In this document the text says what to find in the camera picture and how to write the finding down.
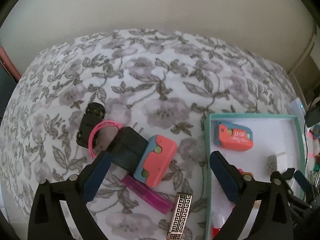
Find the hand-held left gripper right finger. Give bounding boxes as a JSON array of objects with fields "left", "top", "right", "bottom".
[{"left": 209, "top": 151, "right": 293, "bottom": 240}]

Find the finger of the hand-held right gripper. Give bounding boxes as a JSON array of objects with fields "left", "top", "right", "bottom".
[
  {"left": 282, "top": 169, "right": 310, "bottom": 207},
  {"left": 294, "top": 170, "right": 314, "bottom": 202}
]

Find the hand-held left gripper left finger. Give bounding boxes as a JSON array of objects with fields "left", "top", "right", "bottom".
[{"left": 27, "top": 151, "right": 112, "bottom": 240}]

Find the white charger plug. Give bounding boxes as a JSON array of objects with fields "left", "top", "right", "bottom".
[{"left": 267, "top": 152, "right": 288, "bottom": 174}]

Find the coral and blue cutter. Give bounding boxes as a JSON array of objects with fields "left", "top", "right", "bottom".
[{"left": 214, "top": 121, "right": 254, "bottom": 152}]

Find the black box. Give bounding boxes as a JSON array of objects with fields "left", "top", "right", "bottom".
[{"left": 107, "top": 126, "right": 148, "bottom": 176}]

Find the teal cardboard tray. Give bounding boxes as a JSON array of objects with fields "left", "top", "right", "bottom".
[{"left": 203, "top": 112, "right": 309, "bottom": 240}]

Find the red glue bottle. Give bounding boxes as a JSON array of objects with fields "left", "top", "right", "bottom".
[{"left": 211, "top": 211, "right": 234, "bottom": 240}]

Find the purple plastic bar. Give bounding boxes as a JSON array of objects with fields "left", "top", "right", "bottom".
[{"left": 121, "top": 174, "right": 173, "bottom": 215}]

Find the black toy car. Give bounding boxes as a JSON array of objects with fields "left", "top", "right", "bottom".
[{"left": 76, "top": 102, "right": 105, "bottom": 148}]

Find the pink hair tie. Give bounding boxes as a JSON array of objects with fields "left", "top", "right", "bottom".
[{"left": 88, "top": 120, "right": 123, "bottom": 158}]

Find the gold patterned black bar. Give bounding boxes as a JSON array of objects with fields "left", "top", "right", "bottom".
[{"left": 166, "top": 192, "right": 193, "bottom": 240}]

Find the coral and blue case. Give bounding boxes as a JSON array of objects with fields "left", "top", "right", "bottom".
[{"left": 133, "top": 135, "right": 177, "bottom": 187}]

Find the pile of colourful toys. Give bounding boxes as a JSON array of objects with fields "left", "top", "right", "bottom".
[{"left": 309, "top": 140, "right": 320, "bottom": 188}]

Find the black power adapter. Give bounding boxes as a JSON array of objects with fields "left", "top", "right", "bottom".
[{"left": 305, "top": 106, "right": 320, "bottom": 128}]

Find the white power strip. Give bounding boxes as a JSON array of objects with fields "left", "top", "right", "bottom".
[{"left": 291, "top": 97, "right": 306, "bottom": 117}]

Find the floral blanket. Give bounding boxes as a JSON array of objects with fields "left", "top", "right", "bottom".
[{"left": 0, "top": 29, "right": 304, "bottom": 240}]

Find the white furniture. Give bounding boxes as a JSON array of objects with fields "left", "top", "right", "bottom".
[{"left": 287, "top": 30, "right": 320, "bottom": 100}]

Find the pink post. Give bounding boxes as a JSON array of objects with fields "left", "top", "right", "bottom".
[{"left": 0, "top": 46, "right": 22, "bottom": 80}]

